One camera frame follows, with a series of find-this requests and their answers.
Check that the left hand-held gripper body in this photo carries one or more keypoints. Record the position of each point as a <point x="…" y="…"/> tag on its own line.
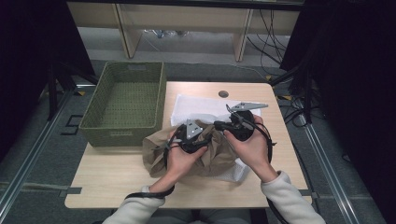
<point x="190" y="133"/>

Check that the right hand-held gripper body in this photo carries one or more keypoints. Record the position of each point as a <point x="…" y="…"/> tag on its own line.
<point x="244" y="124"/>

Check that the beige garment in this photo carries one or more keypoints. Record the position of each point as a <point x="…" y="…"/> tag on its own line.
<point x="218" y="158"/>

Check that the white mesh laundry bag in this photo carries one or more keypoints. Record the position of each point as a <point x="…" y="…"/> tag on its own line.
<point x="199" y="107"/>

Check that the green woven basket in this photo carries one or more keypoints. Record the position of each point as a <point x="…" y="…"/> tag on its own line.
<point x="124" y="102"/>

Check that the person's right hand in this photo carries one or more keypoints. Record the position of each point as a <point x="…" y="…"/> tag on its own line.
<point x="253" y="152"/>

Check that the person's left hand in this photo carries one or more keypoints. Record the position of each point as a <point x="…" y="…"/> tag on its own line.
<point x="182" y="163"/>

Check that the grey table grommet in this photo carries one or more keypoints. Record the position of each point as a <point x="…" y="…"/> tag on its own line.
<point x="223" y="94"/>

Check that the black metal stand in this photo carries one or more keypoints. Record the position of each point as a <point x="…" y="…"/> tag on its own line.
<point x="306" y="93"/>
<point x="52" y="93"/>

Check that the person's lap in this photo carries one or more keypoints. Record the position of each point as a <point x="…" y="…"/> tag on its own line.
<point x="180" y="217"/>

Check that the clear plastic clutter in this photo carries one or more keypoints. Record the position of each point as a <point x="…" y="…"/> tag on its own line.
<point x="165" y="32"/>

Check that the light wooden desk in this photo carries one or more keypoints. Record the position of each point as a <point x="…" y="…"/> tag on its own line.
<point x="186" y="18"/>

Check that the black curtain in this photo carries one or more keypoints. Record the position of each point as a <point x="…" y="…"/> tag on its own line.
<point x="25" y="62"/>
<point x="358" y="77"/>

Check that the grey floor tape strip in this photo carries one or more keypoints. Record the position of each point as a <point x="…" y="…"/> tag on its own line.
<point x="46" y="187"/>

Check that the aluminium floor rail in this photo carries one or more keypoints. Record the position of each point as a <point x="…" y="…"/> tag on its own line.
<point x="31" y="155"/>
<point x="339" y="193"/>

